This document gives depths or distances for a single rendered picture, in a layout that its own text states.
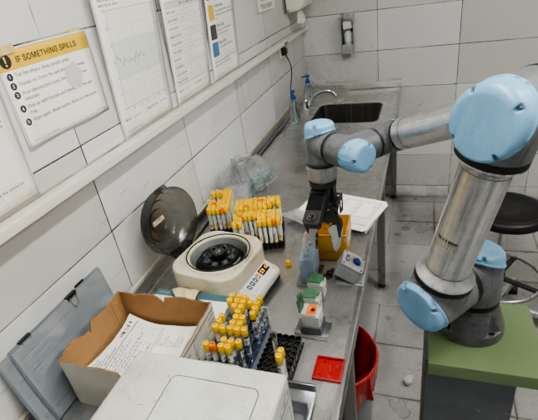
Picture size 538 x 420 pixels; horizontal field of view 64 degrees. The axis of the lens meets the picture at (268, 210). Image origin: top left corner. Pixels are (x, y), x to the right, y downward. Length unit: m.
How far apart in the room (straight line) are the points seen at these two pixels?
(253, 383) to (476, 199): 0.46
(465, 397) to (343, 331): 0.32
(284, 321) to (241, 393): 0.55
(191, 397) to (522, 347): 0.76
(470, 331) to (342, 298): 0.36
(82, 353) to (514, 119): 1.02
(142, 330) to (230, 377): 0.55
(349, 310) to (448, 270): 0.43
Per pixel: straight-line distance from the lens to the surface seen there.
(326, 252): 1.41
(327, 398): 1.06
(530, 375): 1.12
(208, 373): 0.75
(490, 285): 1.04
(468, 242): 0.84
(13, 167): 1.07
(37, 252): 1.13
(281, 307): 1.27
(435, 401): 1.25
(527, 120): 0.69
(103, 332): 1.23
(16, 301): 1.11
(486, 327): 1.12
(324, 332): 1.17
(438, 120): 0.96
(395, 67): 3.30
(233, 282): 1.24
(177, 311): 1.19
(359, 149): 0.97
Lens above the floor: 1.72
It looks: 29 degrees down
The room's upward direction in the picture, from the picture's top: 9 degrees counter-clockwise
